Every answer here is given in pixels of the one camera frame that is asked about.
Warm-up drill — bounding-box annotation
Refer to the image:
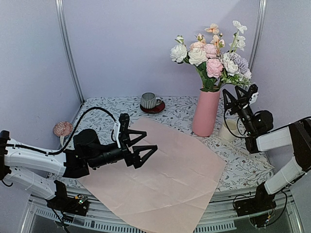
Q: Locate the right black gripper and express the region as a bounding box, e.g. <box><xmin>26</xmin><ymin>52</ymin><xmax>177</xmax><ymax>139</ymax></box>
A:
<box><xmin>224</xmin><ymin>85</ymin><xmax>257</xmax><ymax>135</ymax></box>

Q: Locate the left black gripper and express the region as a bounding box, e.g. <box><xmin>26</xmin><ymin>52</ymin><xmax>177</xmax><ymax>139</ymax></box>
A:
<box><xmin>88</xmin><ymin>129</ymin><xmax>157</xmax><ymax>169</ymax></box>

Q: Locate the white blue hydrangea stem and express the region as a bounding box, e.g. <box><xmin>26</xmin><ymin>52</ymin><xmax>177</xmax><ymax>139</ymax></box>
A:
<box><xmin>218</xmin><ymin>52</ymin><xmax>252</xmax><ymax>87</ymax></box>

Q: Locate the cream printed ribbon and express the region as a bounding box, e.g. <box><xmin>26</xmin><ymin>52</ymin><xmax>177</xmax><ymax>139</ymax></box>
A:
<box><xmin>212</xmin><ymin>136</ymin><xmax>275</xmax><ymax>169</ymax></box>

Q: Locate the pale pink flower stem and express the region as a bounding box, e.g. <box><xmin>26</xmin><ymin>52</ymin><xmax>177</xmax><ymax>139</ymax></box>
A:
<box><xmin>205</xmin><ymin>44</ymin><xmax>224</xmax><ymax>78</ymax></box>

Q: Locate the pink wrapping paper sheet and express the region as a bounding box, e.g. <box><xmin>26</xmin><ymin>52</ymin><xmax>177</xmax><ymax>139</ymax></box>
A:
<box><xmin>77</xmin><ymin>117</ymin><xmax>225</xmax><ymax>233</ymax></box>

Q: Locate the white ranunculus flower stem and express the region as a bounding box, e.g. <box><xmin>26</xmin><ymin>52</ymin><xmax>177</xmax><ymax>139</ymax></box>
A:
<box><xmin>229</xmin><ymin>20</ymin><xmax>248</xmax><ymax>52</ymax></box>

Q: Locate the pink rose flower stem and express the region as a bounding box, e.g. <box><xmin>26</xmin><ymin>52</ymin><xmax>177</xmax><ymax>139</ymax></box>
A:
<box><xmin>190</xmin><ymin>33</ymin><xmax>206</xmax><ymax>50</ymax></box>

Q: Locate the peach blossom flower stem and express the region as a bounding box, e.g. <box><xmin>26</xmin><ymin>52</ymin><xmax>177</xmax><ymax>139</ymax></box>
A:
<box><xmin>205</xmin><ymin>23</ymin><xmax>225</xmax><ymax>53</ymax></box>

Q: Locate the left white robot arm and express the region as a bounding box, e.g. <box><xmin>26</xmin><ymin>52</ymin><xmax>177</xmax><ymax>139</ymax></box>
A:
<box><xmin>0</xmin><ymin>129</ymin><xmax>157</xmax><ymax>211</ymax></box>

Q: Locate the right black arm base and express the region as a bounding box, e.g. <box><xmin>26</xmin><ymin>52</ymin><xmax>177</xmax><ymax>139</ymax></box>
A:
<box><xmin>233</xmin><ymin>183</ymin><xmax>276</xmax><ymax>228</ymax></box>

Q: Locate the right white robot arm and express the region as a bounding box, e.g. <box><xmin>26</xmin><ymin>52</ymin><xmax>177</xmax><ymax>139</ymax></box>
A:
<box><xmin>223</xmin><ymin>84</ymin><xmax>311</xmax><ymax>212</ymax></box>

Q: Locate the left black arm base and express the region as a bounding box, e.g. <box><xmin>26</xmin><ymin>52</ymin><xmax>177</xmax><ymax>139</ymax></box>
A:
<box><xmin>46</xmin><ymin>180</ymin><xmax>89</xmax><ymax>216</ymax></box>

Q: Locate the tall pink vase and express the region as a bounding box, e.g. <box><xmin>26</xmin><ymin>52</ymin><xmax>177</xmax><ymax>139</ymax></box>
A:
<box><xmin>192</xmin><ymin>90</ymin><xmax>220</xmax><ymax>137</ymax></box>

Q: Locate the cream ceramic mug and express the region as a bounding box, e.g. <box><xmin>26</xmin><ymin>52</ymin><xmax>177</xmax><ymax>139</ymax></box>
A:
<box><xmin>218</xmin><ymin>119</ymin><xmax>240</xmax><ymax>142</ymax></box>

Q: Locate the dark red small object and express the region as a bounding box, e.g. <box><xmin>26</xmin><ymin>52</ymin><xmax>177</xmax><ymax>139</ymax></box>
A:
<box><xmin>140</xmin><ymin>99</ymin><xmax>165</xmax><ymax>114</ymax></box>

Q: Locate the striped grey ceramic cup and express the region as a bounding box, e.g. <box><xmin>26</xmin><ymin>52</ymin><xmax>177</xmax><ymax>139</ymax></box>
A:
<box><xmin>140</xmin><ymin>92</ymin><xmax>162</xmax><ymax>109</ymax></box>

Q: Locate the floral patterned table mat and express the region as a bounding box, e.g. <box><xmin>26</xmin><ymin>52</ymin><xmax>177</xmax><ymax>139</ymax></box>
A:
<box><xmin>47</xmin><ymin>96</ymin><xmax>277</xmax><ymax>195</ymax></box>

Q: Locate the pink patterned ball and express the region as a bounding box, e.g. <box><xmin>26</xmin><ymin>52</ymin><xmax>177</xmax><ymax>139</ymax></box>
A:
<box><xmin>53</xmin><ymin>121</ymin><xmax>73</xmax><ymax>137</ymax></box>

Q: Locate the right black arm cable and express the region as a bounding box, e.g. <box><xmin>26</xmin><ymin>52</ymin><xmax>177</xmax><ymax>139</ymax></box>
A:
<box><xmin>223</xmin><ymin>106</ymin><xmax>247</xmax><ymax>138</ymax></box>

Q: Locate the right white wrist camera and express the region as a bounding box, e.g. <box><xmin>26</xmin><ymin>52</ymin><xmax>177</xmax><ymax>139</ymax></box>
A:
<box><xmin>248</xmin><ymin>84</ymin><xmax>259</xmax><ymax>104</ymax></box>

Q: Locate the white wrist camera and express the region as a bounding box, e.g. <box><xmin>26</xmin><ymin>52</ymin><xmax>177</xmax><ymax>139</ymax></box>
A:
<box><xmin>248</xmin><ymin>84</ymin><xmax>259</xmax><ymax>104</ymax></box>
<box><xmin>113</xmin><ymin>113</ymin><xmax>130</xmax><ymax>148</ymax></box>

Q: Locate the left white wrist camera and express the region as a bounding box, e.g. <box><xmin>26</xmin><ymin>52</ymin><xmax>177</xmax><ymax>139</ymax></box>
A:
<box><xmin>113</xmin><ymin>113</ymin><xmax>130</xmax><ymax>148</ymax></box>

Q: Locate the right aluminium frame post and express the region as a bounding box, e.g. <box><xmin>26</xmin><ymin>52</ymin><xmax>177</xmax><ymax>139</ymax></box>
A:
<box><xmin>237</xmin><ymin>0</ymin><xmax>267</xmax><ymax>71</ymax></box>

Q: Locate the aluminium frame post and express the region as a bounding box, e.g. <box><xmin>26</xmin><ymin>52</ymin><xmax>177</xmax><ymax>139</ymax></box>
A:
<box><xmin>237</xmin><ymin>0</ymin><xmax>267</xmax><ymax>71</ymax></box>
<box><xmin>55</xmin><ymin>0</ymin><xmax>85</xmax><ymax>104</ymax></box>

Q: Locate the left aluminium frame post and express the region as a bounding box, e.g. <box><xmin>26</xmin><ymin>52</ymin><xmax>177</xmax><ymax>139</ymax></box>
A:
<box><xmin>55</xmin><ymin>0</ymin><xmax>85</xmax><ymax>104</ymax></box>

